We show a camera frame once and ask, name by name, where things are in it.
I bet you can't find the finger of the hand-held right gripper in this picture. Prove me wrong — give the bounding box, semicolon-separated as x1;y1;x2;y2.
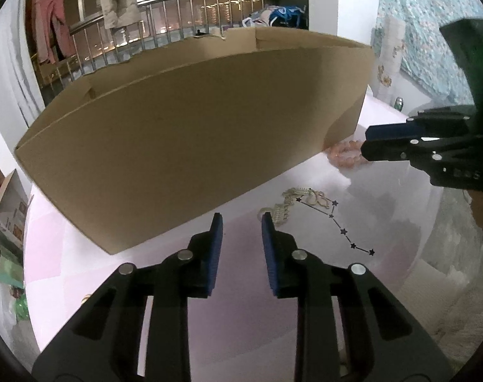
366;112;475;141
361;135;483;186

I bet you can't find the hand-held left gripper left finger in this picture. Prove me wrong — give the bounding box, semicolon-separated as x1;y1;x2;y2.
32;214;224;382

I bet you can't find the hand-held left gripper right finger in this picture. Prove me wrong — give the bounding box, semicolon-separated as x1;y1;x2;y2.
261;212;453;382

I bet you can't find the pink bead bracelet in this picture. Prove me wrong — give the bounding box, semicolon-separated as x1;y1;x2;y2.
328;140;368;168

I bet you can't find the large brown cardboard box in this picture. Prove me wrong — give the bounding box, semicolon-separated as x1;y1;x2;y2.
14;27;374;256

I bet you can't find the floral blue blanket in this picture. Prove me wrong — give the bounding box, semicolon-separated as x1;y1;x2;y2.
379;0;483;102

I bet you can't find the blue white cloth bundle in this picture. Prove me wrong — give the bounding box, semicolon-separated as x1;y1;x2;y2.
241;5;308;31

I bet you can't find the green plastic bottle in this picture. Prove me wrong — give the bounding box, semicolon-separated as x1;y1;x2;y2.
11;294;30;322

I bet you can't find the green packaged item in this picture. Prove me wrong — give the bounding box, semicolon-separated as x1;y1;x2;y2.
0;243;25;288

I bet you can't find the small open cardboard box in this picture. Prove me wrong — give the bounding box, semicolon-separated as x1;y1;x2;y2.
0;159;30;248

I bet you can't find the metal balcony railing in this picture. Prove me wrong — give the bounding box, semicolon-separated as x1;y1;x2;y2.
34;0;266;85

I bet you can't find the white curtain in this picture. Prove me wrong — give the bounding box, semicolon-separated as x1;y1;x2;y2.
0;20;47;128

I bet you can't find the red pink hanging garment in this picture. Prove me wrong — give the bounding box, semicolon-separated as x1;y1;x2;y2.
32;0;77;65

